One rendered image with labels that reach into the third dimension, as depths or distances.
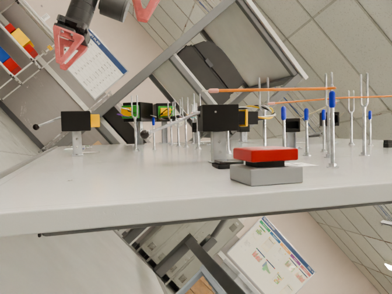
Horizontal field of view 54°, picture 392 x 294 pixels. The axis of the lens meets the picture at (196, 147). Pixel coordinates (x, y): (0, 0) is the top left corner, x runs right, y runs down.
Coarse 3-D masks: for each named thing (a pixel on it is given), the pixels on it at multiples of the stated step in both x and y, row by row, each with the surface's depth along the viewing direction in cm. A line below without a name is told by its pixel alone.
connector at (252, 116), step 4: (240, 112) 58; (244, 112) 58; (248, 112) 58; (252, 112) 59; (256, 112) 59; (240, 116) 58; (244, 116) 58; (248, 116) 58; (252, 116) 59; (256, 116) 59; (240, 120) 58; (244, 120) 58; (248, 120) 58; (252, 120) 59; (256, 120) 59; (240, 124) 60; (248, 124) 60; (252, 124) 60
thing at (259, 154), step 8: (240, 152) 39; (248, 152) 37; (256, 152) 36; (264, 152) 36; (272, 152) 37; (280, 152) 37; (288, 152) 37; (296, 152) 37; (248, 160) 37; (256, 160) 36; (264, 160) 36; (272, 160) 37; (280, 160) 37
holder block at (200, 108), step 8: (208, 104) 56; (216, 104) 57; (224, 104) 57; (232, 104) 57; (200, 112) 58; (208, 112) 56; (216, 112) 57; (224, 112) 57; (232, 112) 57; (200, 120) 58; (208, 120) 57; (216, 120) 57; (224, 120) 57; (232, 120) 57; (200, 128) 58; (208, 128) 57; (216, 128) 57; (224, 128) 57; (232, 128) 57
